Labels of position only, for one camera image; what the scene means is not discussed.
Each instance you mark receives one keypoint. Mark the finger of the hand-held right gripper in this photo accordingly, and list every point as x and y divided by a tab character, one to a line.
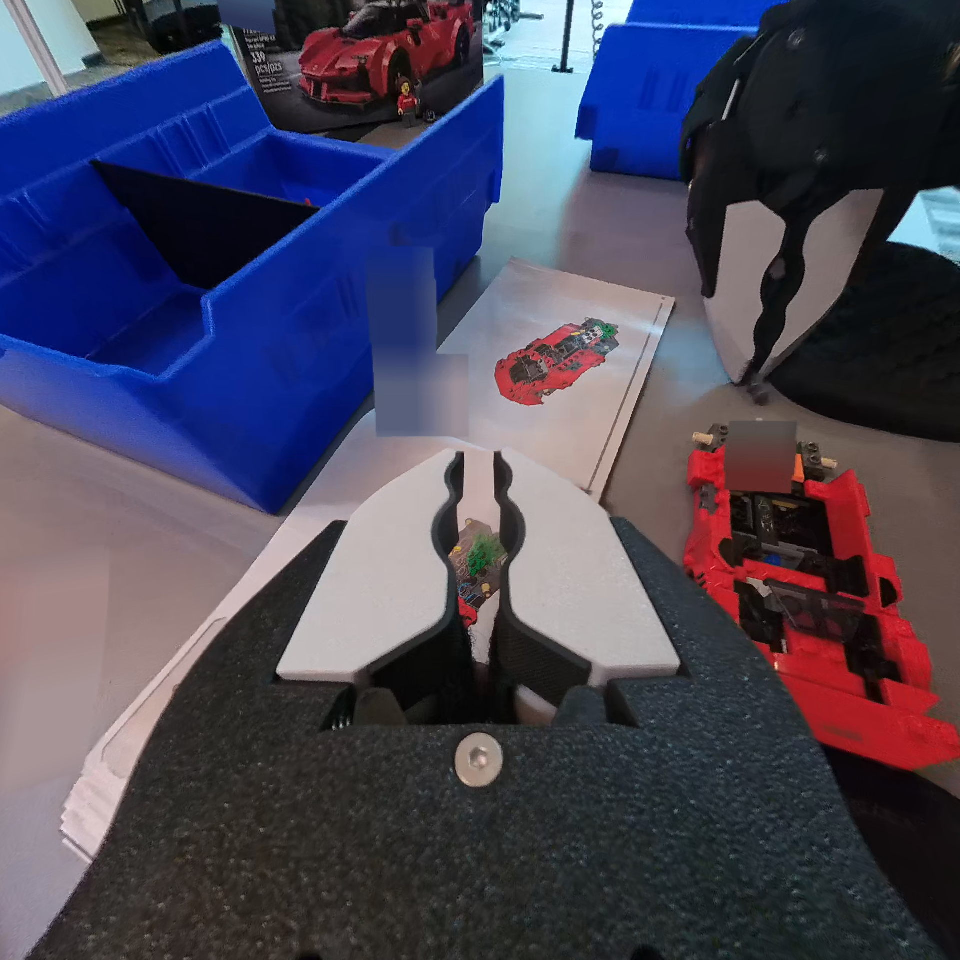
825	270
739	300

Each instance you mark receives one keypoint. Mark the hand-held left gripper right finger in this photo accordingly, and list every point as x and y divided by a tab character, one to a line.
585	592

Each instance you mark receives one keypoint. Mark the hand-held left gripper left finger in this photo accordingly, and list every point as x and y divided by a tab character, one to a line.
375	592

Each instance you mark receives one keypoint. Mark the red lego car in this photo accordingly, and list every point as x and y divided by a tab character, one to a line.
847	712

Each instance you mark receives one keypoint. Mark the lego instruction booklet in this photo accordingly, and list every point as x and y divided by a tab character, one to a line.
540	315

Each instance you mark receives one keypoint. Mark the black lego set box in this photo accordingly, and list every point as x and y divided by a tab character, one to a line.
360	52

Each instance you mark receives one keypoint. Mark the black honeycomb cushion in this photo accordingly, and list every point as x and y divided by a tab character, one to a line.
885	345

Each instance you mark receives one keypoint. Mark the small blue plastic bin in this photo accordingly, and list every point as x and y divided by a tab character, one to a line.
690	11
645	105

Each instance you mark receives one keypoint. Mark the large blue plastic bin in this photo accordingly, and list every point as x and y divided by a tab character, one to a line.
225	390

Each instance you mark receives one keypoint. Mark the black pole stand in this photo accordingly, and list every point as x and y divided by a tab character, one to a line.
566	30

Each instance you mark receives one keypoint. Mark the black bin divider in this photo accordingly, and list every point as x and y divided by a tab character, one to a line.
202	225

